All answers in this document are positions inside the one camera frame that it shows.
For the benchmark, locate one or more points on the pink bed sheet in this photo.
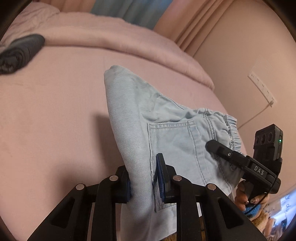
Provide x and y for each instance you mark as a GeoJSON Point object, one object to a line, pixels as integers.
{"type": "Point", "coordinates": [55, 129]}

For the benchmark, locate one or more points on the folded dark grey garment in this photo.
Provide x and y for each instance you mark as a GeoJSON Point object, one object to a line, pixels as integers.
{"type": "Point", "coordinates": [20, 52]}

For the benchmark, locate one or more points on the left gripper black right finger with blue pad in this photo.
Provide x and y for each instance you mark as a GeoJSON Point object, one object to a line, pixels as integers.
{"type": "Point", "coordinates": [203, 212]}

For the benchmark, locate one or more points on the white power strip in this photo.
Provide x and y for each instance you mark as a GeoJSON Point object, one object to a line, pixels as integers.
{"type": "Point", "coordinates": [264, 90]}

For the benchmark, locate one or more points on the blue curtain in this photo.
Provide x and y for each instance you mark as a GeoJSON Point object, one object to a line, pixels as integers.
{"type": "Point", "coordinates": [144, 13]}

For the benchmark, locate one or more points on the light blue denim pants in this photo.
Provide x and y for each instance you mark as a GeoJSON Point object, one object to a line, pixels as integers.
{"type": "Point", "coordinates": [145, 123]}

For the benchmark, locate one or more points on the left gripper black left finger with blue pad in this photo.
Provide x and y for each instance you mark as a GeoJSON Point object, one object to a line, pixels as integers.
{"type": "Point", "coordinates": [87, 212]}

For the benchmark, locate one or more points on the pink curtain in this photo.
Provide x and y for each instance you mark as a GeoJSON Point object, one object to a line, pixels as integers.
{"type": "Point", "coordinates": [187, 23]}

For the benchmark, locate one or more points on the person's hand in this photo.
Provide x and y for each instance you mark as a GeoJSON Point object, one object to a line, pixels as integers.
{"type": "Point", "coordinates": [241, 199]}

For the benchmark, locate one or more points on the black camera box green light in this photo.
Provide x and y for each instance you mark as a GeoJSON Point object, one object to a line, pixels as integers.
{"type": "Point", "coordinates": [268, 143]}

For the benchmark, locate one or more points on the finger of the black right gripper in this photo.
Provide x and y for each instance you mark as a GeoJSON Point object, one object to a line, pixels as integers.
{"type": "Point", "coordinates": [233, 157]}

